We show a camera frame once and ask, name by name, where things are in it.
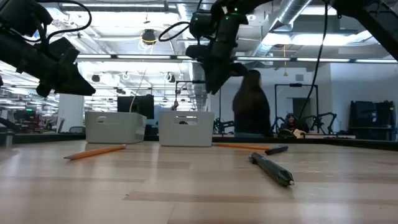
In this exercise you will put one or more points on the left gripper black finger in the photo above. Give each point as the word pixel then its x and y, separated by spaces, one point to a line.
pixel 70 89
pixel 73 77

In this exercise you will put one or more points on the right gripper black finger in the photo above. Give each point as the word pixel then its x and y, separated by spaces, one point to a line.
pixel 210 76
pixel 221 76

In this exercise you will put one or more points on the white plastic storage bin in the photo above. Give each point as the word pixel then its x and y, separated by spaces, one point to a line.
pixel 186 135
pixel 115 132

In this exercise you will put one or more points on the orange wooden pencil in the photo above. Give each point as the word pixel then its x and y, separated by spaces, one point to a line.
pixel 242 146
pixel 93 152

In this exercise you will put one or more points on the short black pen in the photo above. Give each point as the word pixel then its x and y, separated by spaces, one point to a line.
pixel 276 150

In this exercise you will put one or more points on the thick dark retractable pen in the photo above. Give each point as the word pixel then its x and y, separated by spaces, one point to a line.
pixel 270 169

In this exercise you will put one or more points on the background black robot arm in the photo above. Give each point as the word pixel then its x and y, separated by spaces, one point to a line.
pixel 323 123
pixel 222 126

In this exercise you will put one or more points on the white building column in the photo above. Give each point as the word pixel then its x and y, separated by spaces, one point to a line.
pixel 71 112

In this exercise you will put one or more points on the black ceiling spotlight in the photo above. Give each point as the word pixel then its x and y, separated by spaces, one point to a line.
pixel 95 78
pixel 172 77

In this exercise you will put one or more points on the grey office chair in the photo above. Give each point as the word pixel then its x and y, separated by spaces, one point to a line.
pixel 77 129

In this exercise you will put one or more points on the person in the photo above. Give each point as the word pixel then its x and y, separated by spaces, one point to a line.
pixel 291 121
pixel 250 109

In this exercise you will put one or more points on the round ceiling sensor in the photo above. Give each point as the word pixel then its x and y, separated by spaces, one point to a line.
pixel 252 17

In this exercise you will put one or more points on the yellow hanging pendant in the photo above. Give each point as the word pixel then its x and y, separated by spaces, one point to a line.
pixel 285 74

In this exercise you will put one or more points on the long LED light bar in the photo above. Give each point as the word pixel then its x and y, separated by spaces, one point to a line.
pixel 143 57

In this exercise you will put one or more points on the black computer monitor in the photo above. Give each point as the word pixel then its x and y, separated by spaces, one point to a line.
pixel 143 105

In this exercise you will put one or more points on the small beige object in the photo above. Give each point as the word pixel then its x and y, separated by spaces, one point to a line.
pixel 300 133

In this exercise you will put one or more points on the background wooden table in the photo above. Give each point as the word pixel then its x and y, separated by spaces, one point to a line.
pixel 326 136

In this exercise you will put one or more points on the black equipment cabinet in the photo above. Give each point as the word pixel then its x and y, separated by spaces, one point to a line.
pixel 370 118

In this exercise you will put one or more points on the black metal rig frame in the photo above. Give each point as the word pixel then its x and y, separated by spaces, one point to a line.
pixel 186 81
pixel 295 85

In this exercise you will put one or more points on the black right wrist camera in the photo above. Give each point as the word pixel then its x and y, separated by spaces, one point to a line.
pixel 200 26

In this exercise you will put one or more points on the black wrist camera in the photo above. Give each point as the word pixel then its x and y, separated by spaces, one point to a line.
pixel 21 15
pixel 200 26

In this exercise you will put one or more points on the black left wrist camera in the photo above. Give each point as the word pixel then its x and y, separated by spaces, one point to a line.
pixel 21 15

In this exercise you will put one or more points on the black table edge rail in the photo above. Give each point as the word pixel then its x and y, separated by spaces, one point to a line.
pixel 46 138

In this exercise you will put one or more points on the black overhead camera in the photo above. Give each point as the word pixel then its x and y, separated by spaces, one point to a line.
pixel 148 37

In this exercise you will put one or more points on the silver ceiling air duct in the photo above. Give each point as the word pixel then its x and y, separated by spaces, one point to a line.
pixel 289 12

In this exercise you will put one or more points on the grey metal corner post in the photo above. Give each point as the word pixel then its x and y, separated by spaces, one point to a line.
pixel 8 140

